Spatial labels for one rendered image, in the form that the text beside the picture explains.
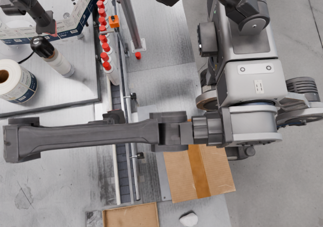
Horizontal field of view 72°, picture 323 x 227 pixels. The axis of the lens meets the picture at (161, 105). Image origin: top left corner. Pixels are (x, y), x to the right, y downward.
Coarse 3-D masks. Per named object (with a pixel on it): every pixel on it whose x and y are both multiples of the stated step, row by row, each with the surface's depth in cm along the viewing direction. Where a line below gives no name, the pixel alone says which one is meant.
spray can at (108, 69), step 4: (104, 64) 104; (108, 64) 104; (104, 68) 106; (108, 68) 105; (112, 68) 108; (108, 72) 108; (112, 72) 109; (116, 72) 114; (108, 76) 113; (112, 76) 112; (116, 76) 115; (112, 80) 116; (116, 80) 118; (116, 84) 121
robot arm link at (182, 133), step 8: (160, 128) 57; (168, 128) 55; (176, 128) 55; (184, 128) 54; (192, 128) 54; (160, 136) 57; (168, 136) 55; (176, 136) 55; (184, 136) 54; (192, 136) 54; (168, 144) 55; (176, 144) 55; (184, 144) 54
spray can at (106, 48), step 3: (102, 45) 107; (105, 45) 107; (108, 45) 107; (105, 48) 107; (108, 48) 108; (111, 48) 111; (105, 51) 110; (108, 51) 110; (111, 51) 111; (108, 54) 111; (111, 54) 112; (114, 54) 115; (114, 57) 116; (114, 60) 118; (114, 63) 120; (117, 66) 124
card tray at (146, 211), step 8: (112, 208) 109; (120, 208) 109; (128, 208) 109; (136, 208) 108; (144, 208) 108; (152, 208) 108; (104, 216) 107; (112, 216) 108; (120, 216) 108; (128, 216) 107; (136, 216) 107; (144, 216) 107; (152, 216) 107; (104, 224) 105; (112, 224) 107; (120, 224) 107; (128, 224) 106; (136, 224) 106; (144, 224) 106; (152, 224) 106
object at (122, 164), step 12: (120, 48) 130; (120, 60) 128; (120, 96) 121; (120, 108) 119; (120, 144) 113; (120, 156) 112; (120, 168) 110; (132, 168) 110; (120, 180) 108; (132, 180) 108; (120, 192) 107
